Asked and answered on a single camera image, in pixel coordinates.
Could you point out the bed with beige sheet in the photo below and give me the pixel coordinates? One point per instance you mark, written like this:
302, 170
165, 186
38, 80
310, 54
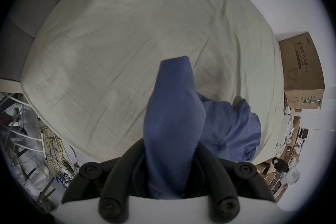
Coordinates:
131, 47

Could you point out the dark blue shirt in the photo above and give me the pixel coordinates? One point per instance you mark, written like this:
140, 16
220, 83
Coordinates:
175, 125

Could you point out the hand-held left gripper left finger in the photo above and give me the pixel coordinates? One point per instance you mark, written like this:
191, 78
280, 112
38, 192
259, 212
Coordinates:
115, 178

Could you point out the grey padded headboard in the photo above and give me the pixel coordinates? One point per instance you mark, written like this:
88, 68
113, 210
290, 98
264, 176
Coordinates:
34, 2

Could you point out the brown cardboard carton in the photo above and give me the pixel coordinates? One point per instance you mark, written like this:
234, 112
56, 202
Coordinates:
301, 68

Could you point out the pile of small cartons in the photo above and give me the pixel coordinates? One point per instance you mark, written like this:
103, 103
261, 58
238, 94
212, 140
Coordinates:
284, 154

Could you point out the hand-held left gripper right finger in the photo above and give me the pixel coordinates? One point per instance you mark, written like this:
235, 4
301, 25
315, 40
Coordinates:
223, 178

